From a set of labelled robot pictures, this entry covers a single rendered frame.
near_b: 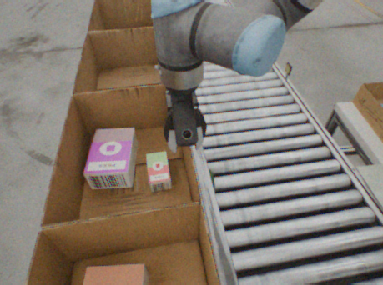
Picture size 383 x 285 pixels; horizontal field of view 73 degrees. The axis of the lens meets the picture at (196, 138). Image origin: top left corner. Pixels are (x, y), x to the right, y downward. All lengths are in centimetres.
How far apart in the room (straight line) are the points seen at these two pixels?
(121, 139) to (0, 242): 132
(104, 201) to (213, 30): 50
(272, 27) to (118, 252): 54
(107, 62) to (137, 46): 15
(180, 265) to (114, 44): 85
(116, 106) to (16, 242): 127
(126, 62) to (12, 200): 128
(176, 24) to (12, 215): 175
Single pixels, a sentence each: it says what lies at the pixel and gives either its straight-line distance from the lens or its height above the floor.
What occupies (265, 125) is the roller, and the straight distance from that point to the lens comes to 112.
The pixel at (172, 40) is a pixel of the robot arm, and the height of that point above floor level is 129.
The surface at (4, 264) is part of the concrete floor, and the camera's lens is 187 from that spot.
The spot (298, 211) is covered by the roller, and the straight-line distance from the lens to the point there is 90.
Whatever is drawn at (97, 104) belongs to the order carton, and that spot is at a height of 101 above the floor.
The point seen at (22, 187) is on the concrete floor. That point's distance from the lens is 211.
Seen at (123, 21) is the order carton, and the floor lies 93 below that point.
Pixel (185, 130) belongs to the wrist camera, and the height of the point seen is 111.
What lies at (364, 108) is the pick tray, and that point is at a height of 78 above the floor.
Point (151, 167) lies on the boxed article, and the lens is 70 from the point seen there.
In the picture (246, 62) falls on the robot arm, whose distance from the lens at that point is 40.
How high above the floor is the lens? 149
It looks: 47 degrees down
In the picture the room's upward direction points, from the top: straight up
